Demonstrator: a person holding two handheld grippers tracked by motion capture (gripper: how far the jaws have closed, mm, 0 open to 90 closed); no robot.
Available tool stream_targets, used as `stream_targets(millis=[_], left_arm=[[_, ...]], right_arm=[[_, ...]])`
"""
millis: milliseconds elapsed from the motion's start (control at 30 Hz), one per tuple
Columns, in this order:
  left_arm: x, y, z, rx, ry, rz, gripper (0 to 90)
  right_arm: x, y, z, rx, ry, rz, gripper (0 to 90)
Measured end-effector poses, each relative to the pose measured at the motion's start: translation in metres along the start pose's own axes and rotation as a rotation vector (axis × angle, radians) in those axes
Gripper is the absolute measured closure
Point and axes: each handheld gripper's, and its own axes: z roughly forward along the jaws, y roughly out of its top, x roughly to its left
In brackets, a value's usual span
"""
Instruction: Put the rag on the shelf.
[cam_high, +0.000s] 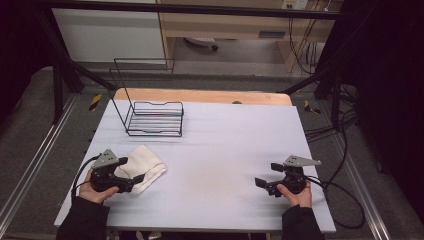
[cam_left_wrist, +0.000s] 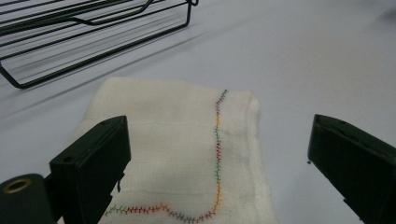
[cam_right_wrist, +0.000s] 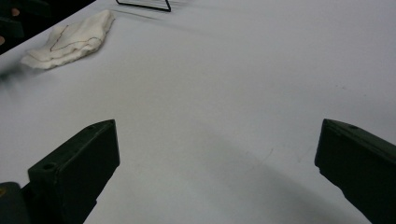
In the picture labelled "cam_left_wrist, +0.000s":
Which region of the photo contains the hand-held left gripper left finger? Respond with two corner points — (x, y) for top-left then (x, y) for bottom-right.
(49, 115), (132, 224)

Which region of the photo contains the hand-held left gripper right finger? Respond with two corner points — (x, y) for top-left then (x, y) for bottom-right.
(307, 114), (396, 224)

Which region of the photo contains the white cloth with coloured stitching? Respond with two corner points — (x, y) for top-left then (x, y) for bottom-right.
(57, 77), (280, 224)

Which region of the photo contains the black wire rack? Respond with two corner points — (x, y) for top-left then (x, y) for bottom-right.
(0, 0), (200, 90)

